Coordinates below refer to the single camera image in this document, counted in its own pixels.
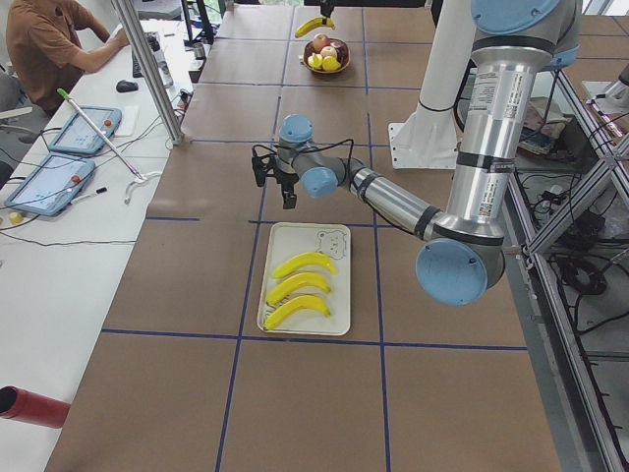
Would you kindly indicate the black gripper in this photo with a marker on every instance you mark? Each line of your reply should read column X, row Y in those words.
column 284, row 178
column 325, row 6

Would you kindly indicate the yellow banana curved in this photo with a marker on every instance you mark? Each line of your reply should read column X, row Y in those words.
column 302, row 260

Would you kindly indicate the yellow banana carried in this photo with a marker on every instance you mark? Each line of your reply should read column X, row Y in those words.
column 292, row 306

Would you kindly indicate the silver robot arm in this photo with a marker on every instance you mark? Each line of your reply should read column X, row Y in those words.
column 462, row 256

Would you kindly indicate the brown wicker basket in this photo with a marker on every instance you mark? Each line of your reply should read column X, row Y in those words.
column 308, row 50

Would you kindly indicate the red apple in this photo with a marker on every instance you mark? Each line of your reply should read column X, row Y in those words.
column 319, row 41

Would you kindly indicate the pale pink-white apple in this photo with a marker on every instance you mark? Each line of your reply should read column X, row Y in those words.
column 329, row 51

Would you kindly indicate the dark purple plum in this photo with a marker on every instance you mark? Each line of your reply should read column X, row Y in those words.
column 342, row 50

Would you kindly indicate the white bear tray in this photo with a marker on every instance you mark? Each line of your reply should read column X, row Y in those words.
column 288, row 239

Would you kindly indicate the yellow starfruit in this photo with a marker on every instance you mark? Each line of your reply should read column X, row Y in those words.
column 315, row 61

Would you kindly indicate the yellow lemon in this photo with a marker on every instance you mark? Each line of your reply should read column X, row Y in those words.
column 330, row 64

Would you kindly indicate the metal cup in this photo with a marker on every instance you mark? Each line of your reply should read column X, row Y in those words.
column 199, row 51

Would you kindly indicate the white plastic hook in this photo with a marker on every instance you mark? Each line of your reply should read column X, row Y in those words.
column 137, row 184

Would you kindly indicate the clear water bottle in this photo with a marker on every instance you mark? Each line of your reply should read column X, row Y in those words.
column 152, row 38

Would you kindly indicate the white paper pad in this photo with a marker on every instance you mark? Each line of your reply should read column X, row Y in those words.
column 128, row 121

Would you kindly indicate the black marker pen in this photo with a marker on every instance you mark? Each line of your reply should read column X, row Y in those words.
column 95, row 193

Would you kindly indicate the black computer mouse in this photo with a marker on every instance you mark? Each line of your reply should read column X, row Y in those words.
column 124, row 86

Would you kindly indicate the upper blue teach pendant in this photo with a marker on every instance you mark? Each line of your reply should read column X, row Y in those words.
column 78, row 138

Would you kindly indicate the blue teach pendant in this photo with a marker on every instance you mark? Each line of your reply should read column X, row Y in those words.
column 78, row 138
column 52, row 184

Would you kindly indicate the lower blue teach pendant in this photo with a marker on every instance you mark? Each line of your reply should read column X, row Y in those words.
column 52, row 184

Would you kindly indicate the stack of fabric books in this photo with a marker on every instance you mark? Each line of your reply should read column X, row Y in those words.
column 543, row 125

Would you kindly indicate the white stick green tip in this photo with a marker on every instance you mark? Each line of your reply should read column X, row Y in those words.
column 97, row 130

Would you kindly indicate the seated person brown shirt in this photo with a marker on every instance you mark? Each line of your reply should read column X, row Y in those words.
column 53, row 43

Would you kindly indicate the red fire extinguisher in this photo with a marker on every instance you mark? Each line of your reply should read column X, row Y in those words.
column 29, row 407

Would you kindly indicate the white pedestal column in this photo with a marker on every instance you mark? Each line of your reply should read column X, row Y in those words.
column 427, row 139

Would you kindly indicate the aluminium frame post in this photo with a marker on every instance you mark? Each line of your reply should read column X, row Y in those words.
column 131, row 23

